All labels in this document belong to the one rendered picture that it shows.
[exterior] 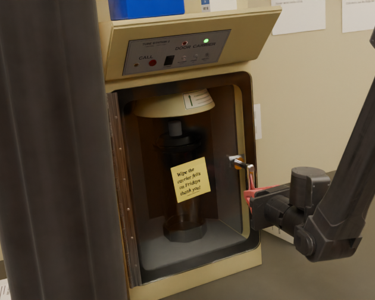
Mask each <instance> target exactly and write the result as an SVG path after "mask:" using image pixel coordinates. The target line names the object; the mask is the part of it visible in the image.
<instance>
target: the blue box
mask: <svg viewBox="0 0 375 300"><path fill-rule="evenodd" d="M108 5H109V11H110V19H111V21H119V20H131V19H139V18H151V17H163V16H171V15H183V14H184V13H185V4H184V0H108Z"/></svg>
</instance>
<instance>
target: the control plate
mask: <svg viewBox="0 0 375 300"><path fill-rule="evenodd" d="M230 32H231V29H227V30H217V31H211V32H200V33H190V34H184V35H174V36H163V37H153V38H147V39H137V40H130V41H129V44H128V47H127V53H126V59H125V62H124V68H123V74H122V76H125V75H130V74H138V73H146V72H151V71H159V70H167V69H172V68H180V67H188V66H193V65H201V64H209V63H217V62H218V59H219V57H220V55H221V53H222V50H223V48H224V46H225V44H226V41H227V38H228V37H229V34H230ZM204 39H209V41H208V42H207V43H204ZM184 41H187V44H186V45H182V42H184ZM206 53H210V54H209V57H206V56H205V54H206ZM196 54H197V55H198V58H197V59H196V58H194V57H193V56H194V55H196ZM170 55H175V56H174V60H173V63H172V65H164V63H165V59H166V56H170ZM183 56H186V59H185V60H182V57H183ZM151 60H156V62H157V63H156V64H155V65H154V66H150V65H149V62H150V61H151ZM135 63H139V66H137V67H134V64H135Z"/></svg>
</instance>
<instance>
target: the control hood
mask: <svg viewBox="0 0 375 300"><path fill-rule="evenodd" d="M281 12H282V7H281V5H278V6H271V7H259V8H246V9H239V10H227V11H214V12H202V13H194V14H183V15H171V16H163V17H151V18H139V19H131V20H119V21H106V22H99V23H98V24H99V35H100V41H101V52H102V63H103V69H104V80H105V81H109V80H117V79H125V78H130V77H138V76H146V75H151V74H159V73H167V72H172V71H180V70H188V69H193V68H201V67H209V66H214V65H222V64H230V63H238V62H242V61H250V60H255V59H257V58H258V56H259V54H260V52H261V50H262V48H263V46H264V45H265V43H266V41H267V39H268V37H269V35H270V33H271V31H272V29H273V27H274V25H275V23H276V21H277V19H278V18H279V16H280V14H281ZM227 29H231V32H230V34H229V37H228V38H227V41H226V44H225V46H224V48H223V50H222V53H221V55H220V57H219V59H218V62H214V63H209V64H201V65H193V66H188V67H180V68H172V69H167V70H159V71H151V72H146V73H138V74H130V75H125V76H122V74H123V68H124V62H125V59H126V53H127V47H128V44H129V41H130V40H137V39H147V38H158V37H163V36H174V35H184V34H190V33H200V32H211V31H217V30H227Z"/></svg>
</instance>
